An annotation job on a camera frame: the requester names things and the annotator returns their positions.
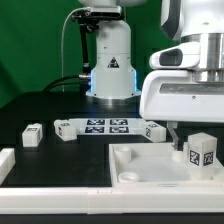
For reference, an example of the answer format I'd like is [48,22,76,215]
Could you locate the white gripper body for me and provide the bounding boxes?
[139,70,224,123]

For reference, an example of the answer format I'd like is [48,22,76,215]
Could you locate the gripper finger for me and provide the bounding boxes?
[167,121,179,150]

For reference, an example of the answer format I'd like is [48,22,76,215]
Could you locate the white square tabletop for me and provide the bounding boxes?
[109,143,224,187]

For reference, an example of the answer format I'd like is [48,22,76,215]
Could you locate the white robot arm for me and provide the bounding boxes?
[139,0,224,127]

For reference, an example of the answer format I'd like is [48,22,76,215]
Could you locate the white U-shaped fence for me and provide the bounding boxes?
[0,152,224,214]

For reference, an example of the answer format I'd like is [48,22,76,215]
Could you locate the white marker base plate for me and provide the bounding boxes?
[70,118,143,135]

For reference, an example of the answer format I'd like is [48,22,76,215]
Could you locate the black base cables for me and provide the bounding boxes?
[42,74,92,93]

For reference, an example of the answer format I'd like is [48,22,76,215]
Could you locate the black camera stand pole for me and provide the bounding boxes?
[80,24,91,74]

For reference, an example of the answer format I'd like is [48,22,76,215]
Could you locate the black camera on mount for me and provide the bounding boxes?
[71,6,123,21]

